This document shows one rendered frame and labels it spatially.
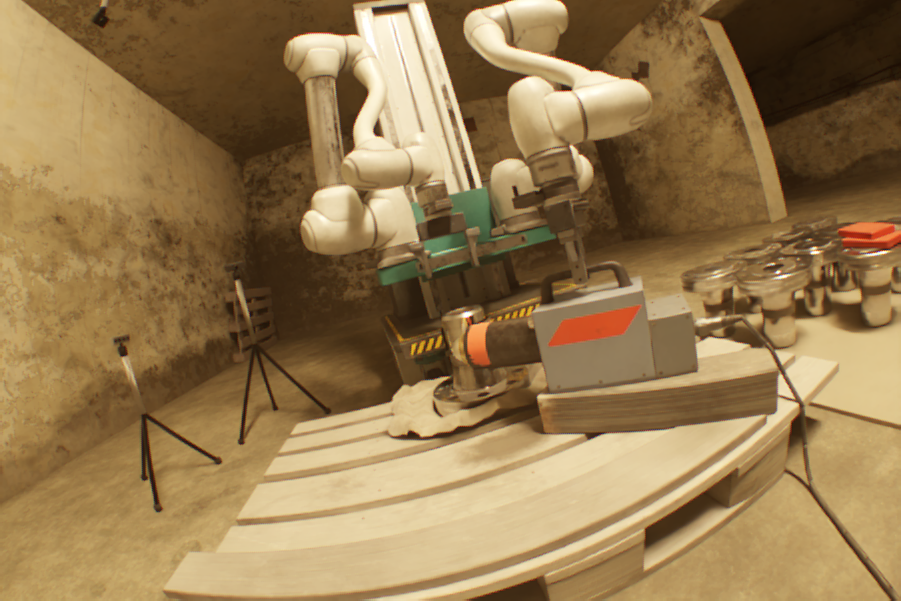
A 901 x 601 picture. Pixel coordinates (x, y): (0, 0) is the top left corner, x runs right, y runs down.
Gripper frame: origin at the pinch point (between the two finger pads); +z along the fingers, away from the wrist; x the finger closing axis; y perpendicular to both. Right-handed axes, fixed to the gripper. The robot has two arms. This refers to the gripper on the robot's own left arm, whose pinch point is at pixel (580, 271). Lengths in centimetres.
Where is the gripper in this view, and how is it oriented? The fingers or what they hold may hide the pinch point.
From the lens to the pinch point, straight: 72.1
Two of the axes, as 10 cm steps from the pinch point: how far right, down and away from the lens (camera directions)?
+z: 2.6, 9.7, 0.2
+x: 4.6, -1.4, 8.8
